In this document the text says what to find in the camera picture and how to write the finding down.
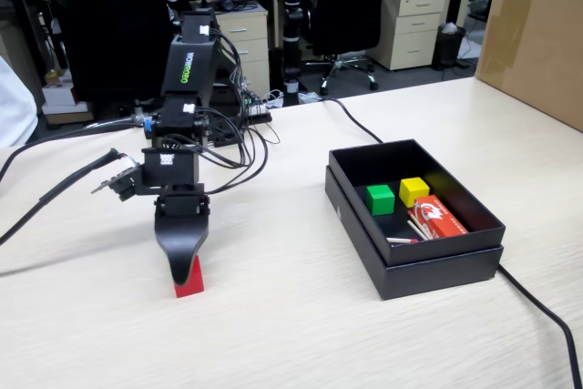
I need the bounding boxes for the green cube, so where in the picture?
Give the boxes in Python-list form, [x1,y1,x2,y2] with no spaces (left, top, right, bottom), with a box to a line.
[365,184,395,216]

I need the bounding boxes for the yellow cube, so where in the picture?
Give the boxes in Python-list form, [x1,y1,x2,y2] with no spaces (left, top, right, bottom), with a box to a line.
[399,177,431,209]

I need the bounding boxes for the orange matchbox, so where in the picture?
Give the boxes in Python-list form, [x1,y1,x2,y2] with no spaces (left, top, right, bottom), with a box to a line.
[413,194,469,240]

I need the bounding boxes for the person in white clothing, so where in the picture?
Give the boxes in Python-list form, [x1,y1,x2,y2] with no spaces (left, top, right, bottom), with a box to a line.
[0,56,38,149]

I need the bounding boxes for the thin black robot wires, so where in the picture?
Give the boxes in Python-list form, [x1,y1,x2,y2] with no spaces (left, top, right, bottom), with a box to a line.
[161,28,281,197]

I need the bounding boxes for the black open box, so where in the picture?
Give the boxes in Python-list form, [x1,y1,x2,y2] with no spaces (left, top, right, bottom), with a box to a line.
[328,138,506,267]

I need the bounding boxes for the large black office chair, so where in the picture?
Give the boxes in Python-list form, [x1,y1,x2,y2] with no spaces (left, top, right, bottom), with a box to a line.
[41,0,183,110]

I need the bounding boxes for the black pole with white bands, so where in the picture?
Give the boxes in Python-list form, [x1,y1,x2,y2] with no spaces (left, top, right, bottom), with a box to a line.
[281,0,304,107]

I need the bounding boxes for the red cube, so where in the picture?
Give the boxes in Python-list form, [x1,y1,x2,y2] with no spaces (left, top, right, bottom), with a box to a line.
[174,255,205,299]

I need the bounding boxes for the beige three-drawer cabinet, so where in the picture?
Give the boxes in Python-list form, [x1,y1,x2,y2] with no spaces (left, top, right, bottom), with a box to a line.
[366,0,447,72]

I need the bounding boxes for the thin black stand pole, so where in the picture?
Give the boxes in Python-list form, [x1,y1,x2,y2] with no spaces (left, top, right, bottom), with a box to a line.
[263,0,279,85]

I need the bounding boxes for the black box lid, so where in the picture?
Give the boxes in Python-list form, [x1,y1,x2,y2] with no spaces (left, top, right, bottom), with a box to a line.
[324,165,505,302]

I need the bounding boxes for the thick black sleeved cable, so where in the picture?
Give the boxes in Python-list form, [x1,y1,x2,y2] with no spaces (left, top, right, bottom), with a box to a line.
[0,118,147,247]

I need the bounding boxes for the black power cable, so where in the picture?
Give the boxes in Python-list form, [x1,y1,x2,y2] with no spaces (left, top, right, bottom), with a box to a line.
[318,96,583,389]

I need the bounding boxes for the black trash bin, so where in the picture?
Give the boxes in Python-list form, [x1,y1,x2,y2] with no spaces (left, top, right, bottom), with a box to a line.
[432,23,467,69]

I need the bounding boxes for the blue tipped metal clamp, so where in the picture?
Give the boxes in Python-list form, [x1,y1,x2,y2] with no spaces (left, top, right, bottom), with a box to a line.
[84,113,156,133]

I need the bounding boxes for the stacked white boxes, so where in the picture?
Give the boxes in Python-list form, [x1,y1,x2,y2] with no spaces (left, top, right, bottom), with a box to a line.
[41,67,95,126]

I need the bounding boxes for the black wheeled office chair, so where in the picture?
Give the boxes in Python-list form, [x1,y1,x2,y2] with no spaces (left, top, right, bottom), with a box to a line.
[302,0,394,97]

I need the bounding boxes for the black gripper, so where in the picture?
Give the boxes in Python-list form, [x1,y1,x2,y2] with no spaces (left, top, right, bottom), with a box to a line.
[136,147,211,285]

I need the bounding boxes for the beige drawer cabinet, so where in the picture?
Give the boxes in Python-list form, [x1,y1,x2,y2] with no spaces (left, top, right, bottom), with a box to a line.
[216,4,271,98]

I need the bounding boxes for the beige side cabinet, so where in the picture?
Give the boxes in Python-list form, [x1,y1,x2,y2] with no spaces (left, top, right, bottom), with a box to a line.
[0,19,46,103]

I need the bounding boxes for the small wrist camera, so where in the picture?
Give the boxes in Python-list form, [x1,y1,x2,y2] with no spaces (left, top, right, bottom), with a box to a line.
[90,163,140,202]

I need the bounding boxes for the large cardboard box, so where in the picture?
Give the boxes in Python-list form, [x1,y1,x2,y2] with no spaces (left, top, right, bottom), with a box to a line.
[475,0,583,133]

